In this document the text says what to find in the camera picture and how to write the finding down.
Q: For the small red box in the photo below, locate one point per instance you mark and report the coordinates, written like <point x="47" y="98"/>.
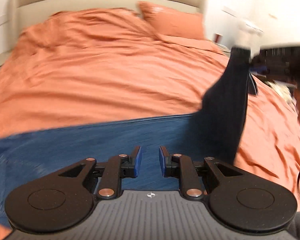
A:
<point x="217" y="38"/>

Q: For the orange pillow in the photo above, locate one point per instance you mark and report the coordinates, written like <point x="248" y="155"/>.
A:
<point x="172" y="22"/>

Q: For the orange bed duvet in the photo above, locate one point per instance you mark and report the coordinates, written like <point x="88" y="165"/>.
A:
<point x="101" y="65"/>

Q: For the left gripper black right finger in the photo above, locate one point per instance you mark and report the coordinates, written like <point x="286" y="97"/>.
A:
<point x="236" y="198"/>

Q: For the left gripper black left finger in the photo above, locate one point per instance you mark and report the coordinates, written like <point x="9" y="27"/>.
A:
<point x="64" y="198"/>

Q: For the blue denim jeans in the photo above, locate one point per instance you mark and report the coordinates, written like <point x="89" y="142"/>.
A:
<point x="215" y="130"/>

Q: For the white plush toy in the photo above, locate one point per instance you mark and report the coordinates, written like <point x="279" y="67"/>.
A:
<point x="248" y="36"/>

